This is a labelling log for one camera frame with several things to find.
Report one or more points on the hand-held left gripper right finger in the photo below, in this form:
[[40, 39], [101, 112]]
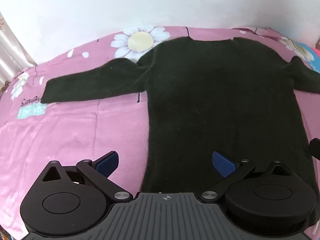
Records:
[[223, 165]]

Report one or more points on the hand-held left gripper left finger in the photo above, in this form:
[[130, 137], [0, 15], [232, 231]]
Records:
[[107, 164]]

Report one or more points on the dark green knit sweater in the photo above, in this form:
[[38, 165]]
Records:
[[212, 92]]

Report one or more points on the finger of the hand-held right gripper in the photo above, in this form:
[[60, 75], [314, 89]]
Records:
[[315, 147]]

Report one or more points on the pale window curtain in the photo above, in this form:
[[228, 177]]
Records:
[[10, 55]]

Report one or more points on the pink floral bedsheet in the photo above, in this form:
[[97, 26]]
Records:
[[75, 135]]

